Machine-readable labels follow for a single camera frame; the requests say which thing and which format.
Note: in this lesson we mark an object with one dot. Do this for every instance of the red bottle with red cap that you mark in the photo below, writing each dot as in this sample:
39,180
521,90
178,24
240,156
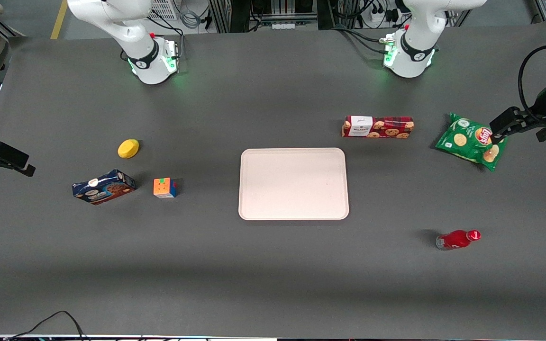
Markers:
455,239

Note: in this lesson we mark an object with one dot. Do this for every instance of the white power strip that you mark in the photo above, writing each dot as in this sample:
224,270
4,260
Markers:
377,15

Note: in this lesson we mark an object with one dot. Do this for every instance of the white perforated box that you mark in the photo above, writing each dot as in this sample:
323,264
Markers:
164,8

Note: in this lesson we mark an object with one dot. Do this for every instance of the yellow oval sponge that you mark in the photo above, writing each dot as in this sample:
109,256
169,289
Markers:
128,148

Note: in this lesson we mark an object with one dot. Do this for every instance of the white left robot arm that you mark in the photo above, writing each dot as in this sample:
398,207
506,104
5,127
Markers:
413,52

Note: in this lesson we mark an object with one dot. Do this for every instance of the orange-faced puzzle cube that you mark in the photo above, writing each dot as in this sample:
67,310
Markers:
163,187

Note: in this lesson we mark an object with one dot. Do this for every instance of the red tartan cookie box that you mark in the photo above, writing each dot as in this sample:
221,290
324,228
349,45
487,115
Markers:
386,128

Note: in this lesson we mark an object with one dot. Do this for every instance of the green chips bag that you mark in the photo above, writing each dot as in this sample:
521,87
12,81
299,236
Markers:
465,142

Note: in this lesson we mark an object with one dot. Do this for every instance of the beige rectangular plastic tray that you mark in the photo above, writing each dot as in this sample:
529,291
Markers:
294,183

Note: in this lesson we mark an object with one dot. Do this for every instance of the dark blue cookie box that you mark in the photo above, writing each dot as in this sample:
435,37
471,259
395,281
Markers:
104,187

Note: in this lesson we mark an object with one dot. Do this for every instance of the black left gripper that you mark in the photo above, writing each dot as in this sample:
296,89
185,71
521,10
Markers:
533,118

